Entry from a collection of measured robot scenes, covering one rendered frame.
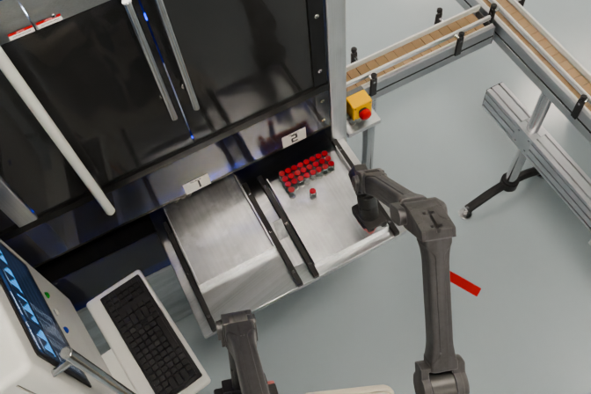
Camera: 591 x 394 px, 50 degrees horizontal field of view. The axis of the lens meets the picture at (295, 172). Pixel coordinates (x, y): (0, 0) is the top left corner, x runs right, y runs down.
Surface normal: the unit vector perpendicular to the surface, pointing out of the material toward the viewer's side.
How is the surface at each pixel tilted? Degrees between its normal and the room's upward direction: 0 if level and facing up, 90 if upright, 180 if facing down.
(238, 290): 0
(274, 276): 0
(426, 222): 26
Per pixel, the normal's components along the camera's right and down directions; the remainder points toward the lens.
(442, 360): 0.18, 0.20
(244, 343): -0.07, -0.95
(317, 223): -0.07, -0.51
